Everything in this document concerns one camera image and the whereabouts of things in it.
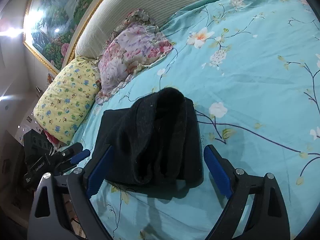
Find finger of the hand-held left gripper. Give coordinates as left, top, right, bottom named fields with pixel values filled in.
left=59, top=142, right=83, bottom=159
left=64, top=149, right=91, bottom=172

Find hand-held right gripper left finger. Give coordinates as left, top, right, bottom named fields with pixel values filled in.
left=27, top=145, right=115, bottom=240

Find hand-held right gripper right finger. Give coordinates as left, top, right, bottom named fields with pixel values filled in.
left=204, top=144, right=290, bottom=240

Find black pants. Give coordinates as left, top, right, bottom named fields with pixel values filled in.
left=93, top=87, right=203, bottom=187

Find red cloth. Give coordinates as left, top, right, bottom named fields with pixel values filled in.
left=45, top=130, right=60, bottom=147

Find dark wooden cabinet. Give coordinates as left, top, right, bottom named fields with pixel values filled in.
left=0, top=130, right=33, bottom=228

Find yellow printed pillow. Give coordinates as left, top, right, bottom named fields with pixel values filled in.
left=34, top=57, right=100, bottom=145

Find blue floral bedsheet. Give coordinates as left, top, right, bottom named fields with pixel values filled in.
left=59, top=0, right=320, bottom=240

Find pink floral ruffled pillow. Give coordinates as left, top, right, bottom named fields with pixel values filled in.
left=95, top=9, right=174, bottom=105

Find gold framed landscape painting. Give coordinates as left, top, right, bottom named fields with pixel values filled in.
left=23, top=0, right=123, bottom=75

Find cream covered headboard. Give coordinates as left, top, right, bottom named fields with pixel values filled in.
left=75, top=0, right=253, bottom=59

